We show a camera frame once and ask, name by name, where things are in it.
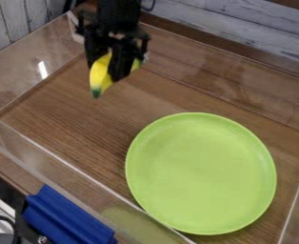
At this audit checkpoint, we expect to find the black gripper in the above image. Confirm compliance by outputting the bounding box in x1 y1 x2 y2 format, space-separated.
76 0 149 82

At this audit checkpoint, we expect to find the yellow toy banana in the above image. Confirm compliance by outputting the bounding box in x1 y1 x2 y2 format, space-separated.
89 51 145 99

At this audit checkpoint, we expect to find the green round plate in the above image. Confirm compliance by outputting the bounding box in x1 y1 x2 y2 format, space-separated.
124 112 277 235

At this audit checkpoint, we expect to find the clear acrylic enclosure wall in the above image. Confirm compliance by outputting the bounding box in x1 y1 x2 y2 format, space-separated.
0 10 197 244

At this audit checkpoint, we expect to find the black cable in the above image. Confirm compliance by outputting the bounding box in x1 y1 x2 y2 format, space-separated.
0 214 21 244

